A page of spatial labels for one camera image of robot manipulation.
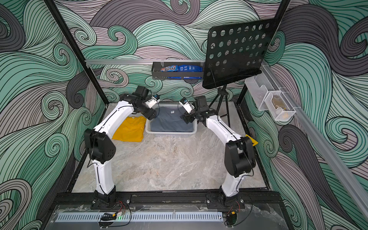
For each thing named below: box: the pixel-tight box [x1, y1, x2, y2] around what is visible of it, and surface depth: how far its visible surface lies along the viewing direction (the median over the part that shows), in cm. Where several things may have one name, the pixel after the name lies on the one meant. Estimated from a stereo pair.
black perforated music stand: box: [202, 18, 276, 127], surface depth 66 cm
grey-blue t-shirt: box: [149, 107, 195, 132], surface depth 101 cm
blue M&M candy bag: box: [160, 64, 203, 73], surface depth 94 cm
